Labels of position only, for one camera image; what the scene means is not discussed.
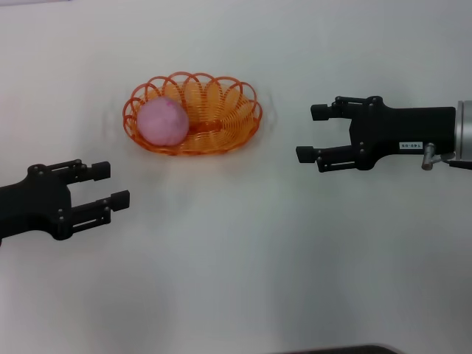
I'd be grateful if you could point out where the orange woven plastic basket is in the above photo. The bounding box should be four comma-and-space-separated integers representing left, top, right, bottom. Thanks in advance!
122, 71, 264, 157

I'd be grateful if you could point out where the black robot torso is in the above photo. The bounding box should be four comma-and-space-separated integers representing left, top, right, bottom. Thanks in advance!
285, 344, 401, 354

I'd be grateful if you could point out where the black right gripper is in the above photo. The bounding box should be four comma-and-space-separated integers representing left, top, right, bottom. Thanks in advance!
295, 95, 458, 173

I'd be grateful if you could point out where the pink peach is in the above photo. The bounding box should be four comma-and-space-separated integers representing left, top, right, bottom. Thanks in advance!
136, 97, 190, 147

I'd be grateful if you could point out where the silver metal plug connector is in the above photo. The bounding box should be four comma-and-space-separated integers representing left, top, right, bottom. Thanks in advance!
421, 142, 442, 170

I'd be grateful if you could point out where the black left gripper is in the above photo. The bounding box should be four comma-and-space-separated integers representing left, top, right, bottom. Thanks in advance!
0, 159, 131, 241

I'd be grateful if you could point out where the dark right arm cable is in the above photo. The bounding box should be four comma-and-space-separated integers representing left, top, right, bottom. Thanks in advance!
437, 153, 472, 170

